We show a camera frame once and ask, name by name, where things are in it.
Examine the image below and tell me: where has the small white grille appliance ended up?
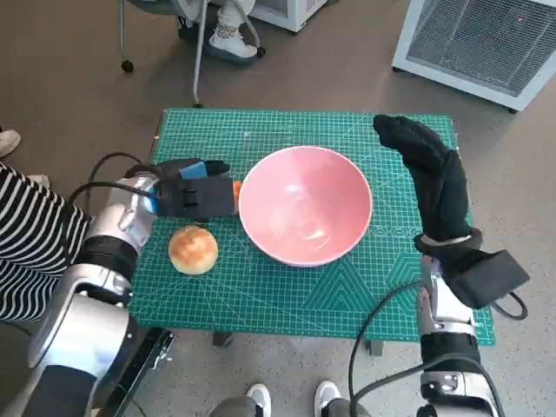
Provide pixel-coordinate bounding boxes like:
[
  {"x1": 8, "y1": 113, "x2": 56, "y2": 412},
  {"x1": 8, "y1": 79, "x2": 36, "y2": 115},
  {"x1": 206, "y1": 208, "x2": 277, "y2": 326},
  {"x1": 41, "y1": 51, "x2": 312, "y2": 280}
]
[{"x1": 249, "y1": 0, "x2": 334, "y2": 36}]

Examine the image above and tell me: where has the green cutting mat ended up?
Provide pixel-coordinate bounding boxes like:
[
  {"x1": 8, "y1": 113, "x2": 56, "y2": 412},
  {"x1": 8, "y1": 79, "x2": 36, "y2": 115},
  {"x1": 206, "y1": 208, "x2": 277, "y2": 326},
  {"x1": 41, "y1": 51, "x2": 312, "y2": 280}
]
[{"x1": 129, "y1": 108, "x2": 496, "y2": 347}]

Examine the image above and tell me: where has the person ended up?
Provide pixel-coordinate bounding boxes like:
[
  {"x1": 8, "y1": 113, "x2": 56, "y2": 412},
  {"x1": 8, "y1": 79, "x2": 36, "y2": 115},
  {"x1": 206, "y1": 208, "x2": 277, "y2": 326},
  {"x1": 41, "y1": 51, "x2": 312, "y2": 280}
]
[{"x1": 0, "y1": 160, "x2": 95, "y2": 325}]

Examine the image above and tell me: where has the bare left robot hand, blue tape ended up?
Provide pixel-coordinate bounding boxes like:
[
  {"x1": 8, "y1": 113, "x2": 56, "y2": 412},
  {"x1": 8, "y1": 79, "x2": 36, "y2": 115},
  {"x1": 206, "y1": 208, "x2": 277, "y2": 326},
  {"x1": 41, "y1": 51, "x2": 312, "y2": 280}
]
[{"x1": 151, "y1": 158, "x2": 231, "y2": 182}]

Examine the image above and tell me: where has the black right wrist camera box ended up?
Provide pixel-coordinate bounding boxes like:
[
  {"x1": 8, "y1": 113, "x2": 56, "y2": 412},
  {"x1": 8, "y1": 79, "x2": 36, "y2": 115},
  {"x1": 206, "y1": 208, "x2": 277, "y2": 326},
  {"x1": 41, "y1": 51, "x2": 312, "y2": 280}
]
[{"x1": 447, "y1": 249, "x2": 531, "y2": 310}]

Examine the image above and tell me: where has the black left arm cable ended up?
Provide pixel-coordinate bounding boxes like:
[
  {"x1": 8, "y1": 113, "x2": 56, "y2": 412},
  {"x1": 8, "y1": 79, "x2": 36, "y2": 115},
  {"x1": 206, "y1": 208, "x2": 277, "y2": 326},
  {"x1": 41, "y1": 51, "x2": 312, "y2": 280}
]
[{"x1": 64, "y1": 151, "x2": 160, "y2": 209}]

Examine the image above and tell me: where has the large white grille appliance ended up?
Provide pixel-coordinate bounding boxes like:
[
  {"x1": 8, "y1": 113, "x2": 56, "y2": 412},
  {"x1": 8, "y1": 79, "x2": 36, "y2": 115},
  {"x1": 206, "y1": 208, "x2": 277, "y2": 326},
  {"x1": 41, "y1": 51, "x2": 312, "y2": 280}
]
[{"x1": 390, "y1": 0, "x2": 556, "y2": 115}]

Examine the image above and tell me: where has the seated person's leg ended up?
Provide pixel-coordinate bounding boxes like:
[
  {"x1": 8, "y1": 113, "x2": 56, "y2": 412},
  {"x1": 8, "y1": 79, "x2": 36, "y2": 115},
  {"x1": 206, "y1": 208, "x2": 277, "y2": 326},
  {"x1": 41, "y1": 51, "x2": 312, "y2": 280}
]
[{"x1": 203, "y1": 0, "x2": 260, "y2": 66}]

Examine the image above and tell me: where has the metal office chair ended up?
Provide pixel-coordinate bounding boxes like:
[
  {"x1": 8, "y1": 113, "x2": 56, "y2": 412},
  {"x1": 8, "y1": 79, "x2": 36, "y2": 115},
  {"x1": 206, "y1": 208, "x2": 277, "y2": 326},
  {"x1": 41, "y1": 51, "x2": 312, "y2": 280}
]
[{"x1": 119, "y1": 0, "x2": 267, "y2": 109}]

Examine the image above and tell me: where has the black right elbow cable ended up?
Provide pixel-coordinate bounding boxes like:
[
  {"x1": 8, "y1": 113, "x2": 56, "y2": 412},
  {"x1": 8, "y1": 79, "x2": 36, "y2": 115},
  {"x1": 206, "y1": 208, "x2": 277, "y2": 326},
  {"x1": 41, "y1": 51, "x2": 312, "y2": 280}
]
[{"x1": 351, "y1": 362, "x2": 507, "y2": 417}]

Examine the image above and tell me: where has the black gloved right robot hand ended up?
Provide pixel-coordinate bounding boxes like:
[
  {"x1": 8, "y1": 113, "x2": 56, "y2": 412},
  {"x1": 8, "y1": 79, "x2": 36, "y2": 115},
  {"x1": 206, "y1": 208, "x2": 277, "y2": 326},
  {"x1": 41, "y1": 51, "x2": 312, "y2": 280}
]
[{"x1": 372, "y1": 114, "x2": 474, "y2": 244}]

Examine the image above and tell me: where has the black bar with metal latch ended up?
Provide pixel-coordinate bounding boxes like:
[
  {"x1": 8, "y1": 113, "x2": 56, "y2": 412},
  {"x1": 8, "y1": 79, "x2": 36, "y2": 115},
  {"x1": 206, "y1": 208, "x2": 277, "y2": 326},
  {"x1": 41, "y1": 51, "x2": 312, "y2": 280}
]
[{"x1": 102, "y1": 328, "x2": 177, "y2": 417}]

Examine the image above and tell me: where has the white shoe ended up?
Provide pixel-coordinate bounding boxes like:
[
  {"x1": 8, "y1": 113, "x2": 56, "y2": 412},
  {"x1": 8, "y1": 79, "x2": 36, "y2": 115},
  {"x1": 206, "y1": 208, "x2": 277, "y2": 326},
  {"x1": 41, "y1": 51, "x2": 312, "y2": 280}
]
[
  {"x1": 246, "y1": 382, "x2": 273, "y2": 417},
  {"x1": 314, "y1": 381, "x2": 342, "y2": 417}
]

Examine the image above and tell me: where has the dark gray leg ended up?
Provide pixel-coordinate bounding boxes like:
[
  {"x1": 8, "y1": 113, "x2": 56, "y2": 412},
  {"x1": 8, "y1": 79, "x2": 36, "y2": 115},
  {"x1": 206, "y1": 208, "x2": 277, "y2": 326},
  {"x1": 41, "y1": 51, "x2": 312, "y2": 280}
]
[
  {"x1": 323, "y1": 397, "x2": 370, "y2": 417},
  {"x1": 210, "y1": 397, "x2": 258, "y2": 417}
]

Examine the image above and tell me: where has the round toy bread bun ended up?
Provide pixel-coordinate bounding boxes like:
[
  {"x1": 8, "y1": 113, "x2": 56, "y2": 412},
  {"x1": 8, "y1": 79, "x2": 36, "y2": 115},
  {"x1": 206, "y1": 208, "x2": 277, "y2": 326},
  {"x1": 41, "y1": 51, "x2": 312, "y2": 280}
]
[{"x1": 168, "y1": 224, "x2": 219, "y2": 275}]

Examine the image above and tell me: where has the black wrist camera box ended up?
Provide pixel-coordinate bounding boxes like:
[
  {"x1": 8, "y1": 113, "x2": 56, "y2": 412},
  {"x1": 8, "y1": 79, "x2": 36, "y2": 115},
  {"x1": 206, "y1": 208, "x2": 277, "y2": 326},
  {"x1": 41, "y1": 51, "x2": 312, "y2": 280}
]
[
  {"x1": 154, "y1": 175, "x2": 238, "y2": 221},
  {"x1": 447, "y1": 249, "x2": 531, "y2": 310}
]

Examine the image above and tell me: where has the pink bowl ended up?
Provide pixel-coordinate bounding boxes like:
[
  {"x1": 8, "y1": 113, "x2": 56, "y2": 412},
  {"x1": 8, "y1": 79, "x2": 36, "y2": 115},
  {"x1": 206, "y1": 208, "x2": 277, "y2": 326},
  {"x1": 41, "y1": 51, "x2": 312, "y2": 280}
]
[{"x1": 239, "y1": 146, "x2": 374, "y2": 268}]

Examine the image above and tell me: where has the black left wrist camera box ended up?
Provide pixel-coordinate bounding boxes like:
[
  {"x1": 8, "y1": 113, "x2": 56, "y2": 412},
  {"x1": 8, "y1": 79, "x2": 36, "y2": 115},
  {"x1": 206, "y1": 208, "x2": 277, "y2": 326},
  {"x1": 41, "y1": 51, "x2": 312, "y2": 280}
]
[{"x1": 154, "y1": 175, "x2": 238, "y2": 221}]

